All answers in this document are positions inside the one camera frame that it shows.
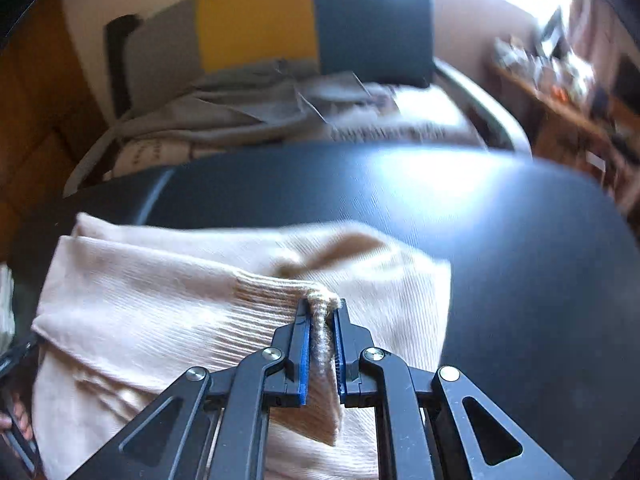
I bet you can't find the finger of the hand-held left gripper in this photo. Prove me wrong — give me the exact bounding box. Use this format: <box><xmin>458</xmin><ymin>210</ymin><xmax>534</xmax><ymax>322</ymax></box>
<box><xmin>0</xmin><ymin>385</ymin><xmax>42</xmax><ymax>476</ymax></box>
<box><xmin>0</xmin><ymin>339</ymin><xmax>41</xmax><ymax>378</ymax></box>

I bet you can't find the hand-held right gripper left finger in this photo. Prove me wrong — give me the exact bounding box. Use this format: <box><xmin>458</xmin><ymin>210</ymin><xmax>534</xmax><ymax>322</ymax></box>
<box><xmin>67</xmin><ymin>299</ymin><xmax>313</xmax><ymax>480</ymax></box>

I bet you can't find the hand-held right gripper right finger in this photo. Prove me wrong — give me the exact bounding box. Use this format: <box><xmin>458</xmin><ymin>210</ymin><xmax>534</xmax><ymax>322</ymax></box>
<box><xmin>332</xmin><ymin>301</ymin><xmax>576</xmax><ymax>480</ymax></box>

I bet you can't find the beige knit sweater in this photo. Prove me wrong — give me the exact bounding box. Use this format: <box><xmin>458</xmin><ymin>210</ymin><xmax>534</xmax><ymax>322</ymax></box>
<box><xmin>31</xmin><ymin>212</ymin><xmax>453</xmax><ymax>480</ymax></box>

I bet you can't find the pinkish blurred object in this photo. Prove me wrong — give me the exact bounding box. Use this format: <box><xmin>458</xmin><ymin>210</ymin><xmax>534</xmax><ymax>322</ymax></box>
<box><xmin>0</xmin><ymin>392</ymin><xmax>34</xmax><ymax>441</ymax></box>

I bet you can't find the pale knit cloth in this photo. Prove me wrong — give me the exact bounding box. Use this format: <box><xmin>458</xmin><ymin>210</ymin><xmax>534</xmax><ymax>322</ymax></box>
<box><xmin>0</xmin><ymin>262</ymin><xmax>17</xmax><ymax>348</ymax></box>

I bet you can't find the grey blanket on chair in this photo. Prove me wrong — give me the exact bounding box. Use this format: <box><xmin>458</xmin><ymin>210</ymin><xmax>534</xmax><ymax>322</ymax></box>
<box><xmin>107</xmin><ymin>85</ymin><xmax>488</xmax><ymax>181</ymax></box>

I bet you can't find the wooden wardrobe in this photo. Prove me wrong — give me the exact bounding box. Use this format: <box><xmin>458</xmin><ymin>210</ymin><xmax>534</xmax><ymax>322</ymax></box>
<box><xmin>0</xmin><ymin>0</ymin><xmax>116</xmax><ymax>256</ymax></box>

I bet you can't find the grey hooded garment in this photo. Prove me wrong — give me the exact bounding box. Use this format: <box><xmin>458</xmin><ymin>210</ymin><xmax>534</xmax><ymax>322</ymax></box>
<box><xmin>65</xmin><ymin>57</ymin><xmax>401</xmax><ymax>196</ymax></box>

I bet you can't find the wooden desk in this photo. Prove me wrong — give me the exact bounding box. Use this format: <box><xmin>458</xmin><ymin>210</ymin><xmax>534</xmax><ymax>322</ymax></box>
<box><xmin>487</xmin><ymin>60</ymin><xmax>640</xmax><ymax>201</ymax></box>

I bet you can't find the grey yellow blue armchair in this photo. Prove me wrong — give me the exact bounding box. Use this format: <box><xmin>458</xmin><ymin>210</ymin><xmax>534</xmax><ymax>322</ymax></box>
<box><xmin>105</xmin><ymin>0</ymin><xmax>531</xmax><ymax>161</ymax></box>

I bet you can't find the cluster of jars and boxes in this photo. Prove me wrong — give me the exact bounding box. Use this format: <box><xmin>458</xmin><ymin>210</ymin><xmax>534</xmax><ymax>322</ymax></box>
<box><xmin>492</xmin><ymin>5</ymin><xmax>640</xmax><ymax>106</ymax></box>

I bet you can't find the pale patterned curtain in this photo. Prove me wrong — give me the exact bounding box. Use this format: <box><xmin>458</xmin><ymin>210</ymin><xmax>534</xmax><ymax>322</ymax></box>
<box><xmin>567</xmin><ymin>0</ymin><xmax>640</xmax><ymax>91</ymax></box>

